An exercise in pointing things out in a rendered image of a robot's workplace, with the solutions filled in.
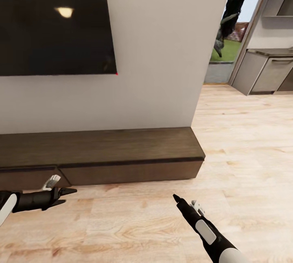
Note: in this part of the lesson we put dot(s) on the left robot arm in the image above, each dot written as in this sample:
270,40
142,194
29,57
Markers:
47,197

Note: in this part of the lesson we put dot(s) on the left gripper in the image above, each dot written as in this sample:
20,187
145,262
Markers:
47,199

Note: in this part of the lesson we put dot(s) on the dishwasher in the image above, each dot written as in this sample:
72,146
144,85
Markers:
272,75

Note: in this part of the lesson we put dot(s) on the fixed window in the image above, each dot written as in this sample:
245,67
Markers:
235,26

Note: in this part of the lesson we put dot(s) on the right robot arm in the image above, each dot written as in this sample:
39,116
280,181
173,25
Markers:
217,246

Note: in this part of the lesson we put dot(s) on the wall mounted tv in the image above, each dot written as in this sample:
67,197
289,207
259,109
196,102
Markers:
56,37

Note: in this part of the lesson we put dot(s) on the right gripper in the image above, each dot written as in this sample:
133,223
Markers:
184,207

